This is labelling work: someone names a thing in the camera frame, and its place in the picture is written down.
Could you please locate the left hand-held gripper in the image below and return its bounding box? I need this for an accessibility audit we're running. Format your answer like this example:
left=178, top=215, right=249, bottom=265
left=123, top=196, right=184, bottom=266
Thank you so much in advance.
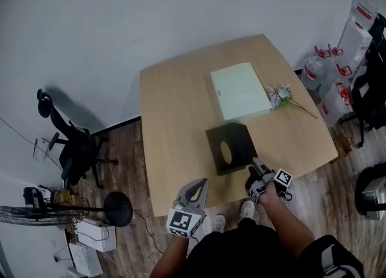
left=166, top=178, right=209, bottom=238

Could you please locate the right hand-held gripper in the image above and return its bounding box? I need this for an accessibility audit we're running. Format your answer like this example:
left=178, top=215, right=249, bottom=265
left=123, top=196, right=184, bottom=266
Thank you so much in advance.
left=244, top=157, right=294, bottom=206

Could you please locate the black box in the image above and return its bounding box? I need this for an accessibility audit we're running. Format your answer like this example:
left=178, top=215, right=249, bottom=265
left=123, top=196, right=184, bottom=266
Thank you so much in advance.
left=205, top=122, right=259, bottom=177

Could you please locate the person's right forearm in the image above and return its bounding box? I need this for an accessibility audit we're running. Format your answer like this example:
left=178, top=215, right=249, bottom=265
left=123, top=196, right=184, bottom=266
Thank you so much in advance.
left=258, top=182, right=316, bottom=259

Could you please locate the person's left forearm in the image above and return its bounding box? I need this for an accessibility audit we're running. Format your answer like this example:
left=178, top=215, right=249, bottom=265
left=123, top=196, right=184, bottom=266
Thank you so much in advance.
left=150, top=234, right=194, bottom=278

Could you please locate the white flat box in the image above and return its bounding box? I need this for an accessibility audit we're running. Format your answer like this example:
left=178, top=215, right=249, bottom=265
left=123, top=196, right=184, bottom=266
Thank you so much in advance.
left=210, top=62, right=273, bottom=122

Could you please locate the brown wooden block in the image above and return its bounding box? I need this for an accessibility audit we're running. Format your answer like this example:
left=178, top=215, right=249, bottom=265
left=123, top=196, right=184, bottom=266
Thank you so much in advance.
left=333, top=133, right=353, bottom=153

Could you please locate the white cardboard box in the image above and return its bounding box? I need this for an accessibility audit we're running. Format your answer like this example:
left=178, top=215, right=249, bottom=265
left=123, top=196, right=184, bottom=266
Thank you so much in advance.
left=75, top=221, right=118, bottom=253
left=68, top=242, right=103, bottom=277

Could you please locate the person's left white shoe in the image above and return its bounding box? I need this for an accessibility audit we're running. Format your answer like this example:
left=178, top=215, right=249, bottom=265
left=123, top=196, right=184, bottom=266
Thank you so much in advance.
left=210, top=213, right=226, bottom=233

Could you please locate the person's white shoe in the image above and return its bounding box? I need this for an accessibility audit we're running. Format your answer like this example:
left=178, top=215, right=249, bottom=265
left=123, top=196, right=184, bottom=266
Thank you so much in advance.
left=210, top=213, right=226, bottom=233
left=240, top=200, right=256, bottom=220

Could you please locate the person's right white shoe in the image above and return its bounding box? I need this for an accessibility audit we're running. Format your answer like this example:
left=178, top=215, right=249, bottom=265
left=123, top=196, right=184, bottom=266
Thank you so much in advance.
left=240, top=200, right=256, bottom=220

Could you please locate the person's black clothing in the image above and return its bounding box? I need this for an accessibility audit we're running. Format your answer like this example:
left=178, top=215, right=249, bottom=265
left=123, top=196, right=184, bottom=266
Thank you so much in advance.
left=183, top=218, right=320, bottom=278

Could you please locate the artificial flower sprig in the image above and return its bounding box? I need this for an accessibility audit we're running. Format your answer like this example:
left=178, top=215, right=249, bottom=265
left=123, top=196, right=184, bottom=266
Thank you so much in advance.
left=268, top=83, right=319, bottom=120

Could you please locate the black round stool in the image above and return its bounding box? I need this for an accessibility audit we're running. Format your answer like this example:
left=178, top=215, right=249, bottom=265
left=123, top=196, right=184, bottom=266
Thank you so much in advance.
left=355, top=162, right=386, bottom=222

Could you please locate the grey metal device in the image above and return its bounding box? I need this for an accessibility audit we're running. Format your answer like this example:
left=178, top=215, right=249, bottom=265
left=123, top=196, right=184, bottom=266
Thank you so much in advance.
left=361, top=177, right=386, bottom=221

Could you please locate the black office chair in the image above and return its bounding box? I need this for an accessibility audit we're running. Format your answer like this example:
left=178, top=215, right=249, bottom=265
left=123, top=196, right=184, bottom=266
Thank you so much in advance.
left=36, top=88, right=119, bottom=189
left=339, top=13, right=386, bottom=148

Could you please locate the white water dispenser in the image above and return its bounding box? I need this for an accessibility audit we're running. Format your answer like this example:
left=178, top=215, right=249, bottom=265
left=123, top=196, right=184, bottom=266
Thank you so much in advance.
left=337, top=20, right=373, bottom=69

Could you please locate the clear dispenser water jug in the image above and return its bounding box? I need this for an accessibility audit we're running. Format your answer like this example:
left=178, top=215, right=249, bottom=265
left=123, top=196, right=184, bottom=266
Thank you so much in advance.
left=349, top=0, right=378, bottom=30

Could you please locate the black floor cable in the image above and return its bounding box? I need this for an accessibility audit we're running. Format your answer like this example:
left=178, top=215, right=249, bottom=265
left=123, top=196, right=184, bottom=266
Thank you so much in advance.
left=132, top=210, right=164, bottom=254

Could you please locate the black pedestal fan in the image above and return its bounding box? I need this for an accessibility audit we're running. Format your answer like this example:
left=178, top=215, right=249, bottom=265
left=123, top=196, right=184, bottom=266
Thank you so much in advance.
left=0, top=186, right=133, bottom=228

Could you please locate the clear red-handled water jug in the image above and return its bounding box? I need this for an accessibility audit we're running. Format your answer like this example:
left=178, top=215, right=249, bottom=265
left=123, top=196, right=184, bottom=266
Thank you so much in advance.
left=327, top=43, right=345, bottom=69
left=319, top=64, right=353, bottom=96
left=301, top=46, right=331, bottom=90
left=320, top=83, right=354, bottom=127

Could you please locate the black pouch with grey strap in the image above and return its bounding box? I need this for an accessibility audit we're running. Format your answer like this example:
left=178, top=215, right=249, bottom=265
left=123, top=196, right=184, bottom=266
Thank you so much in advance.
left=297, top=234, right=365, bottom=278

